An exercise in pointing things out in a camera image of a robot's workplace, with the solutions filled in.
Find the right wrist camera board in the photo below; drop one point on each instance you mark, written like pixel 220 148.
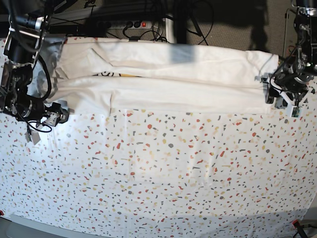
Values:
pixel 32 136

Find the black table clamp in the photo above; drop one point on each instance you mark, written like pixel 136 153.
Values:
pixel 134 38

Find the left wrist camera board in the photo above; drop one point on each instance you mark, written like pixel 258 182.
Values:
pixel 294 111

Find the metal stand frame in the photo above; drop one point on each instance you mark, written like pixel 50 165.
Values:
pixel 290 35

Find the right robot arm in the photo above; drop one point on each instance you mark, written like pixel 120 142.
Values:
pixel 28 22

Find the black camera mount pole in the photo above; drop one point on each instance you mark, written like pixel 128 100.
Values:
pixel 198 17

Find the terrazzo pattern tablecloth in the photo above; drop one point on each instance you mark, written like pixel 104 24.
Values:
pixel 148 174

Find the white power strip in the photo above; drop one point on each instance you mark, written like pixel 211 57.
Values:
pixel 125 24

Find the red clamp right corner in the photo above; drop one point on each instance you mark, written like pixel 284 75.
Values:
pixel 296 224

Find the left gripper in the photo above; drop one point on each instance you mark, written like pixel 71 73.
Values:
pixel 289 89

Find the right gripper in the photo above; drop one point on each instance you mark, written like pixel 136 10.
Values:
pixel 33 109

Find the white printed T-shirt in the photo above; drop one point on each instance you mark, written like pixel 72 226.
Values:
pixel 98 75

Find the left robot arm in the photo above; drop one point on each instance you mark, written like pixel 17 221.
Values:
pixel 303 58

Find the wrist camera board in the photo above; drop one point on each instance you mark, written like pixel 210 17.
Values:
pixel 32 136
pixel 294 111

